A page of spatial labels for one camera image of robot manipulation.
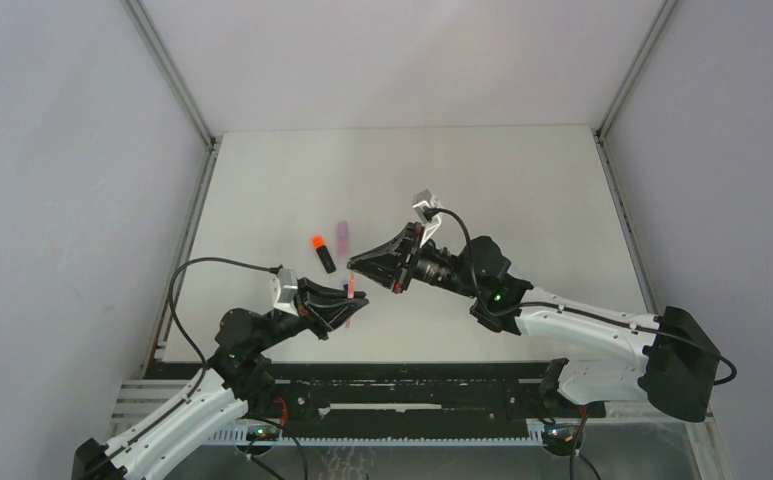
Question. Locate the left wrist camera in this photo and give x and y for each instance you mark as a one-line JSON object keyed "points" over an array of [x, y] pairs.
{"points": [[284, 291]]}

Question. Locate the right aluminium frame post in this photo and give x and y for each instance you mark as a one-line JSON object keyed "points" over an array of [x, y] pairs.
{"points": [[614, 139]]}

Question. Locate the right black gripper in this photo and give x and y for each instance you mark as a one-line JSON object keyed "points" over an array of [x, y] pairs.
{"points": [[392, 269]]}

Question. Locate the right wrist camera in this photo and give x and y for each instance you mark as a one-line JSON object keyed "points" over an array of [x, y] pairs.
{"points": [[426, 206]]}

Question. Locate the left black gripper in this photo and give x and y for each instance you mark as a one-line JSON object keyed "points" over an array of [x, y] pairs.
{"points": [[325, 317]]}

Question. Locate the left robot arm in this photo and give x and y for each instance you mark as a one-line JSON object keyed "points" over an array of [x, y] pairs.
{"points": [[221, 392]]}

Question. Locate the orange marker pen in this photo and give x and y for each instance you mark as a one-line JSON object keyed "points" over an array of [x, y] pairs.
{"points": [[326, 259]]}

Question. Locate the left aluminium frame post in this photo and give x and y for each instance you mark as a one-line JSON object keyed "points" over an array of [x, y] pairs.
{"points": [[139, 14]]}

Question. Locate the orange pen cap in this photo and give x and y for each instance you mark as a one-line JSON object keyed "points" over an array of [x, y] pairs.
{"points": [[318, 242]]}

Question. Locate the thin orange pen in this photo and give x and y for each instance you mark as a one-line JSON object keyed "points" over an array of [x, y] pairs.
{"points": [[350, 295]]}

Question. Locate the white slotted cable duct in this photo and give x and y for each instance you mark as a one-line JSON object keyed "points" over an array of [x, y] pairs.
{"points": [[531, 434]]}

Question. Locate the aluminium frame post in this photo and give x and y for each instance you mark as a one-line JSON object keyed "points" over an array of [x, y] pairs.
{"points": [[614, 139], [139, 14]]}

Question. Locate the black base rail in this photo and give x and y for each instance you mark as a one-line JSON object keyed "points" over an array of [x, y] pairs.
{"points": [[391, 398]]}

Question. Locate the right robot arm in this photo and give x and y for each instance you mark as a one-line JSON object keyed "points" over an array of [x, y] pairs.
{"points": [[666, 360]]}

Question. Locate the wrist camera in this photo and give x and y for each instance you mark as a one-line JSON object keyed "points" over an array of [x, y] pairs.
{"points": [[284, 291], [426, 206]]}

